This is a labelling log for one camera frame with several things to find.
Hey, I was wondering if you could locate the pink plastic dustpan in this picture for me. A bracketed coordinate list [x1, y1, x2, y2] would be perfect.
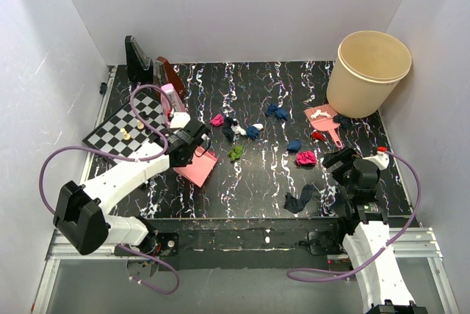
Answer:
[173, 147, 217, 188]

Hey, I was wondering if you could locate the pink hand brush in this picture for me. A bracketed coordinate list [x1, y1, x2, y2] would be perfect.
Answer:
[304, 104, 344, 148]

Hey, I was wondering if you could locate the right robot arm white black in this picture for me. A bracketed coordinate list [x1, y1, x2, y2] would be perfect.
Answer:
[322, 147, 428, 313]

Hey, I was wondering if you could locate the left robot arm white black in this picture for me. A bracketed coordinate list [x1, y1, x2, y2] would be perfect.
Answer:
[53, 119, 210, 255]

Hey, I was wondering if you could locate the black paper scrap near bucket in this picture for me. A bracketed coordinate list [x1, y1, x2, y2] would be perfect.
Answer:
[333, 114, 353, 130]

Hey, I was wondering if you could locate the red paper scrap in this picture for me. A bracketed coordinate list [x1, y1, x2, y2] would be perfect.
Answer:
[311, 131, 327, 142]

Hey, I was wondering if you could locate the pink metronome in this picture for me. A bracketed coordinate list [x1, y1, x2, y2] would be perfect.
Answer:
[161, 84, 187, 128]

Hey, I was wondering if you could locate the magenta paper scrap right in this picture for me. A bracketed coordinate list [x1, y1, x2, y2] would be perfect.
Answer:
[296, 150, 317, 166]

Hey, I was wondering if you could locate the magenta paper scrap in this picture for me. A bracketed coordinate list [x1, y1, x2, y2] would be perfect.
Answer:
[211, 114, 225, 127]
[296, 150, 317, 166]

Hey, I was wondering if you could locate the magenta paper scrap upper left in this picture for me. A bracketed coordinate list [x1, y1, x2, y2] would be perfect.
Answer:
[211, 114, 225, 127]

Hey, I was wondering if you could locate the black chess piece far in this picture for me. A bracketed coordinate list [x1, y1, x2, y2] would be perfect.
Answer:
[140, 112, 149, 121]

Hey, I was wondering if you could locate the dark navy scrap centre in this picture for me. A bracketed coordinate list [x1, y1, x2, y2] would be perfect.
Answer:
[222, 117, 238, 143]

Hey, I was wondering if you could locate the white chess pawn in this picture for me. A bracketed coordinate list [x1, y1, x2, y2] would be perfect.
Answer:
[120, 128, 131, 140]

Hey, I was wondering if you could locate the blue paper scrap right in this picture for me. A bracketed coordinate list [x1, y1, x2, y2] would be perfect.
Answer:
[287, 139, 302, 153]

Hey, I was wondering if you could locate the blue paper scrap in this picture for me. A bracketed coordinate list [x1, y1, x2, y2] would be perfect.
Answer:
[246, 125, 260, 140]
[287, 139, 302, 153]
[265, 103, 289, 120]

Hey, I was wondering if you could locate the black white chessboard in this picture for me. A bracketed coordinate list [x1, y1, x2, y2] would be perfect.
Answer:
[82, 92, 165, 157]

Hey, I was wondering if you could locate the green paper scrap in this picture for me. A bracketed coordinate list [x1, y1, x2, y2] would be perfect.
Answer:
[228, 145, 244, 162]

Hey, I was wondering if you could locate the white paper scrap centre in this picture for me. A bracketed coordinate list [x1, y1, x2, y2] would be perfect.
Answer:
[231, 125, 247, 136]

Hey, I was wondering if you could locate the brown metronome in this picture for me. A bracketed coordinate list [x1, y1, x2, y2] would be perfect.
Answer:
[153, 56, 186, 100]

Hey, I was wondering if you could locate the black paper scrap front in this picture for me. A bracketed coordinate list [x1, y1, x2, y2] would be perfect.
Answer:
[283, 184, 316, 214]

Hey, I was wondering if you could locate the blue paper scrap centre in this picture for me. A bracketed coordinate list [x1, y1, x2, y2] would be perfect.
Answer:
[246, 125, 260, 140]

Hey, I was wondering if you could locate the blue paper scrap top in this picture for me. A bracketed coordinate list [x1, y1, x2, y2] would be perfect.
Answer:
[265, 103, 289, 120]

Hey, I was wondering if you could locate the black metronome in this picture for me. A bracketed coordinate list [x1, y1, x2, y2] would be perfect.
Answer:
[125, 35, 153, 84]

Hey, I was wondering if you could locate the beige plastic bucket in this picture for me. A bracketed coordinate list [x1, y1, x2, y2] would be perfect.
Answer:
[326, 31, 413, 119]

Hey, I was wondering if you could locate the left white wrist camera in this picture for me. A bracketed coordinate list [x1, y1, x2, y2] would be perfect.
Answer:
[170, 112, 191, 129]

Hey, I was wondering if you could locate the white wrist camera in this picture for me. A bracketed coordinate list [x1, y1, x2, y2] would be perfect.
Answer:
[361, 146, 390, 171]
[170, 112, 191, 129]

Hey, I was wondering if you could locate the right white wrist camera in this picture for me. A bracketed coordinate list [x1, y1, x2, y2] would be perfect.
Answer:
[361, 146, 390, 171]

